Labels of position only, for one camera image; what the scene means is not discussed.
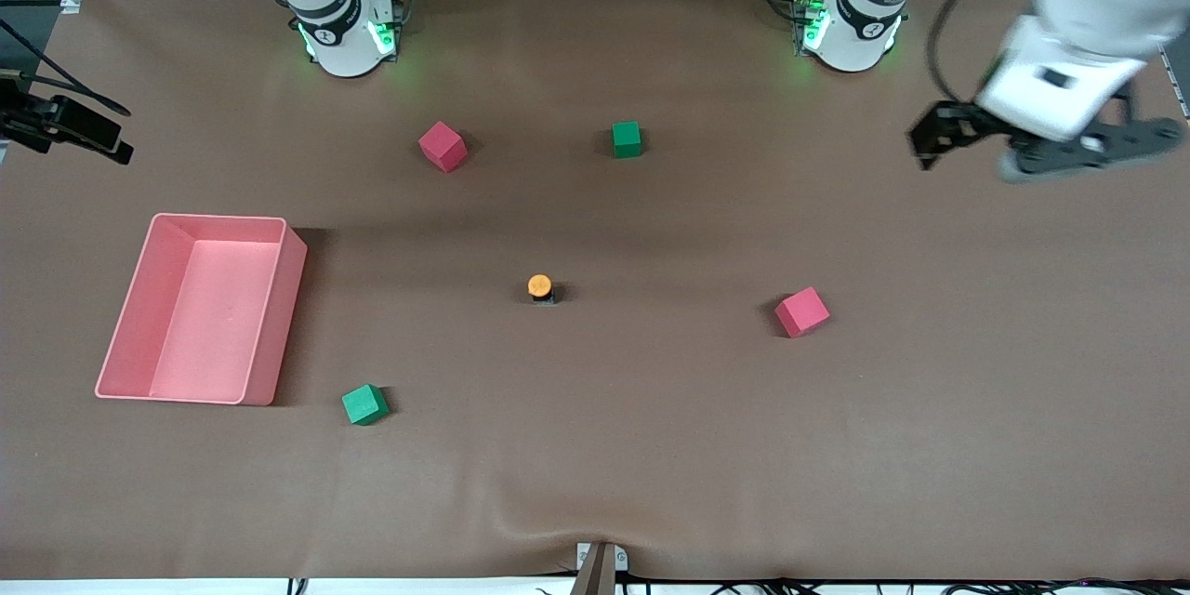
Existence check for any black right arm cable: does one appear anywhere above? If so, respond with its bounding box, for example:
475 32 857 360
0 19 133 119

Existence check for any pink plastic bin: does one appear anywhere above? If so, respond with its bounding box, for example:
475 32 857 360
94 213 309 407

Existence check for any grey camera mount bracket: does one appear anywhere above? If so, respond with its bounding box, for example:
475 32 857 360
569 541 630 595

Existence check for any pink foam cube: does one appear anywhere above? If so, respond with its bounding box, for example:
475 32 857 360
417 120 469 174
773 286 832 339

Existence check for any brown table mat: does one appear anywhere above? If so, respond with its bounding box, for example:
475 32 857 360
0 0 1190 583

